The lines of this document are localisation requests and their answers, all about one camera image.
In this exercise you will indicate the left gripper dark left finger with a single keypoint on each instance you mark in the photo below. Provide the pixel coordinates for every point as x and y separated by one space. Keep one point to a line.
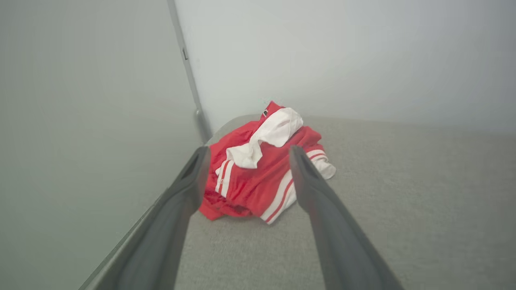
169 225

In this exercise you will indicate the grey metal wall strip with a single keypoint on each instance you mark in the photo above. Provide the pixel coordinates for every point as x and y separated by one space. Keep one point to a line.
189 76

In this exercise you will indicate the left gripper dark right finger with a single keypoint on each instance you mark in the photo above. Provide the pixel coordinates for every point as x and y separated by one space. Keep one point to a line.
334 233

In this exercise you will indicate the red Bulls basketball jersey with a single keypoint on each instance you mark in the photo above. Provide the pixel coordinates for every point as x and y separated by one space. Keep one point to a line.
258 185

